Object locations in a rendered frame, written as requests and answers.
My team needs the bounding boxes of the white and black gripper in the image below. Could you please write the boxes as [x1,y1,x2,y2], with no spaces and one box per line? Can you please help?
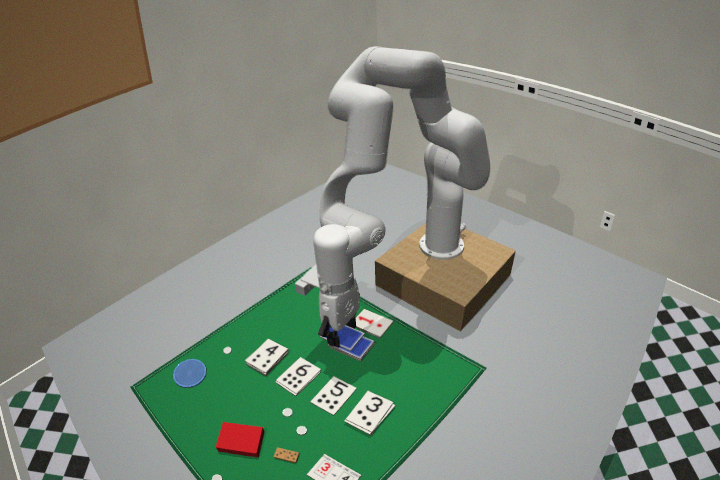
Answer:
[318,277,360,348]

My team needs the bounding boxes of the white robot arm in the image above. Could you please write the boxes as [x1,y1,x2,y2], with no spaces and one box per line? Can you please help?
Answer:
[295,46,490,296]

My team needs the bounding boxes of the blue card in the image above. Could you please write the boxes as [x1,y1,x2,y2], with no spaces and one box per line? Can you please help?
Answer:
[338,325,364,351]
[332,337,374,359]

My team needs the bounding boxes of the red rectangular block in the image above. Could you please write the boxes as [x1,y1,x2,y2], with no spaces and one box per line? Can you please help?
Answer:
[216,422,264,458]

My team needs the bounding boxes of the blue round disc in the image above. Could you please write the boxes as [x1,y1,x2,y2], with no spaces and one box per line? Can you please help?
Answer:
[173,359,207,388]

